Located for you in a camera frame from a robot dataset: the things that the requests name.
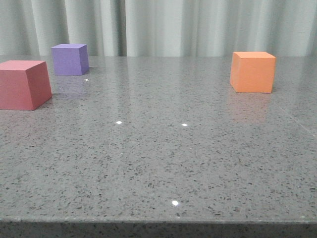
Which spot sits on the pale green curtain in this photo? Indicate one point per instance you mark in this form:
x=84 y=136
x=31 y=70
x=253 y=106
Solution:
x=164 y=28

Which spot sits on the purple foam cube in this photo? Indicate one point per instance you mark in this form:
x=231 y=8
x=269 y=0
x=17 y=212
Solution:
x=70 y=59

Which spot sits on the orange foam cube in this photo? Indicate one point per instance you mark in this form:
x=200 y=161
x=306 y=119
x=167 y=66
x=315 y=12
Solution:
x=252 y=72

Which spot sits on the red foam cube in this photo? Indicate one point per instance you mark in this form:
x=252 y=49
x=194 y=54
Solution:
x=24 y=84

